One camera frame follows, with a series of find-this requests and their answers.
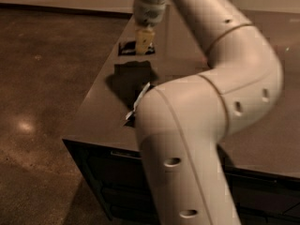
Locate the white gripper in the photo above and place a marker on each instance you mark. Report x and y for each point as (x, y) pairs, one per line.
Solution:
(149, 13)

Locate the blue kettle chips bag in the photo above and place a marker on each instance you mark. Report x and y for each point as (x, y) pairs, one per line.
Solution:
(137, 101)

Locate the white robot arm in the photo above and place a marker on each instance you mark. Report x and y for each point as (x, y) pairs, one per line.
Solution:
(180, 123)

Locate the black rxbar chocolate bar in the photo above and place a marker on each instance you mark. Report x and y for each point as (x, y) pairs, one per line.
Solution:
(131, 48)

